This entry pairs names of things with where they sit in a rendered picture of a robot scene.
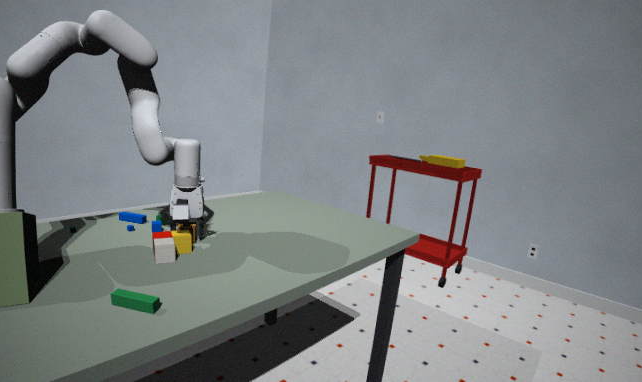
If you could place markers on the red cube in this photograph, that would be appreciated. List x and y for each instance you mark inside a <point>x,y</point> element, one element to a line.
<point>166,234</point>

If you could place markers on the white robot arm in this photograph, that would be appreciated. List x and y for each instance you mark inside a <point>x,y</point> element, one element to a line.
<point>29,69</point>

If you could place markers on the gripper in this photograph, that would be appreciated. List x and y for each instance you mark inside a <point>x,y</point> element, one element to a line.
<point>195,195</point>

